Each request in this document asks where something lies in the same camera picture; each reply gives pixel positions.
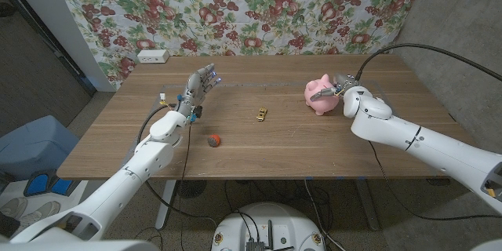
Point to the fruit print backdrop cloth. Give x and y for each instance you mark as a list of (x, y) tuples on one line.
[(243, 12)]

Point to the round black floor fan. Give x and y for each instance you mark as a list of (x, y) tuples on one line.
[(191, 188)]

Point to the white table leg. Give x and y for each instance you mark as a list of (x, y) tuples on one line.
[(164, 204)]

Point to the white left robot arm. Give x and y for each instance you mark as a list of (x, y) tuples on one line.
[(143, 164)]

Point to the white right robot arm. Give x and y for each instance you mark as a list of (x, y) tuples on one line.
[(415, 137)]

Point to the blue and black foot pedal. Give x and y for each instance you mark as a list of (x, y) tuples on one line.
[(39, 184)]

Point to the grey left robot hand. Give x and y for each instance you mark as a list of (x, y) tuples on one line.
[(198, 86)]

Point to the pink plastic piggy bank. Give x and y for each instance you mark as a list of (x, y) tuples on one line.
[(321, 100)]

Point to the blue-grey plastic bin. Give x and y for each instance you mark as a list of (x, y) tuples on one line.
[(35, 145)]

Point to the orange and grey ball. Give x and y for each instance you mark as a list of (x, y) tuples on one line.
[(213, 140)]

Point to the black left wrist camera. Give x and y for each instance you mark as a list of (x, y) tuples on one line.
[(197, 112)]

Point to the beige sneaker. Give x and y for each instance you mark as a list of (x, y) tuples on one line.
[(41, 212), (13, 208)]

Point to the white robot torso base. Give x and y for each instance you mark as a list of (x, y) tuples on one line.
[(270, 223)]

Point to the white power strip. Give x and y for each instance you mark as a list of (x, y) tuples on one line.
[(153, 56)]

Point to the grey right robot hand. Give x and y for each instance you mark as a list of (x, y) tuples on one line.
[(343, 84)]

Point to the yellow toy car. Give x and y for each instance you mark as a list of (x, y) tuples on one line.
[(262, 114)]

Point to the grey table leg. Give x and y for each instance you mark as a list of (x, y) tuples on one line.
[(368, 204)]

